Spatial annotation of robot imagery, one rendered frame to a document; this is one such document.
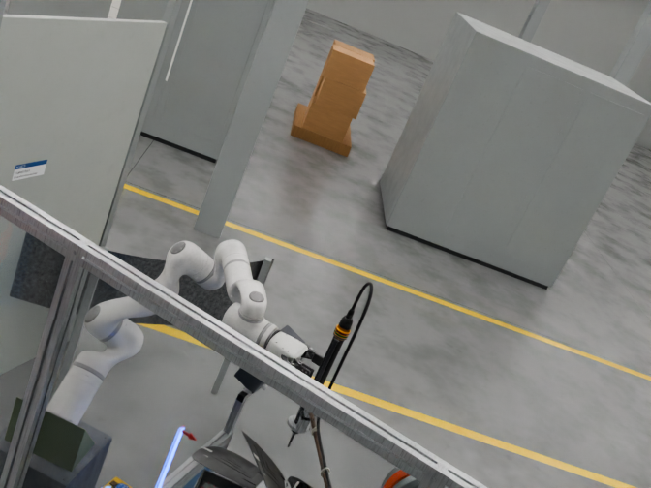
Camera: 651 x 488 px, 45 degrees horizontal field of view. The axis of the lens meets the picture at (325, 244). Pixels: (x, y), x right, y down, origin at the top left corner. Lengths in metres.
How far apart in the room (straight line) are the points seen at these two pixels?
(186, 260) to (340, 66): 7.60
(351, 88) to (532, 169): 2.83
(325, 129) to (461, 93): 2.70
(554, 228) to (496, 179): 0.86
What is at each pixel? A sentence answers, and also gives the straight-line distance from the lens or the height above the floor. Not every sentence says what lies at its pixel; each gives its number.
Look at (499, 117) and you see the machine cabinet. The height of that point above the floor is 1.56.
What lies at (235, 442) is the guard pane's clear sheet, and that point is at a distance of 1.67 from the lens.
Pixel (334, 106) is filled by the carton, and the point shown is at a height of 0.56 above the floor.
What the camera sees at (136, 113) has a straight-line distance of 4.32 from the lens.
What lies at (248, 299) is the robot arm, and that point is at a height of 1.76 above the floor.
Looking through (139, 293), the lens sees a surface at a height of 2.03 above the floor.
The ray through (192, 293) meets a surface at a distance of 4.32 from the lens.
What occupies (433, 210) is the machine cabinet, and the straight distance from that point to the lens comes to 8.50.
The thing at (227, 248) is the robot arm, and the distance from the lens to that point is 2.66.
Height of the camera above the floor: 2.86
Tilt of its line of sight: 22 degrees down
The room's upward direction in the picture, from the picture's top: 24 degrees clockwise
